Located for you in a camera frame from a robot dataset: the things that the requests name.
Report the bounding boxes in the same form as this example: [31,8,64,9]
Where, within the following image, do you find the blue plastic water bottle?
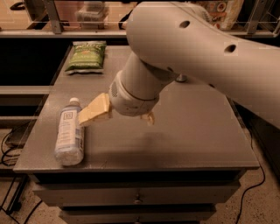
[54,97,84,166]

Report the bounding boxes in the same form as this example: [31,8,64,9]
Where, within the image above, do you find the silver blue energy drink can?
[176,74,187,82]

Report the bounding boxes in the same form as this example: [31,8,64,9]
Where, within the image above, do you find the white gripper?
[78,71,159,126]

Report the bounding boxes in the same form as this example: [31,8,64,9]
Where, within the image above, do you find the metal shelf rail frame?
[0,0,280,38]

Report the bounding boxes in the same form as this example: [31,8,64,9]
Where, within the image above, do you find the grey upper drawer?
[33,181,240,207]

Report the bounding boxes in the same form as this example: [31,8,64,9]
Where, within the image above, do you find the black cable on right floor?
[234,138,267,224]

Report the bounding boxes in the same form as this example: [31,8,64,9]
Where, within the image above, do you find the clear plastic container on shelf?
[75,1,109,29]

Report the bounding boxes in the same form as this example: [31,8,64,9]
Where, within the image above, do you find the colourful printed bag on shelf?
[199,0,244,31]

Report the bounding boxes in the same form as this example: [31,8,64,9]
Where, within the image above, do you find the grey lower drawer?
[59,205,216,224]

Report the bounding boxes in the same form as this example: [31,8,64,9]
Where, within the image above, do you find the black cables on left floor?
[0,122,44,224]

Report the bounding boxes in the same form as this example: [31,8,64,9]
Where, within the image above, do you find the black bag on shelf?
[118,10,132,30]

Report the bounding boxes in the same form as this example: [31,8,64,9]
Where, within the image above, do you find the green jalapeno chip bag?
[65,41,107,74]

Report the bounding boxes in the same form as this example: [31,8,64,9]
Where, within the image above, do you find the grey drawer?
[33,181,240,207]
[59,205,216,224]

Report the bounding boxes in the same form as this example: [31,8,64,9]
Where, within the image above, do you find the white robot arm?
[79,2,280,128]

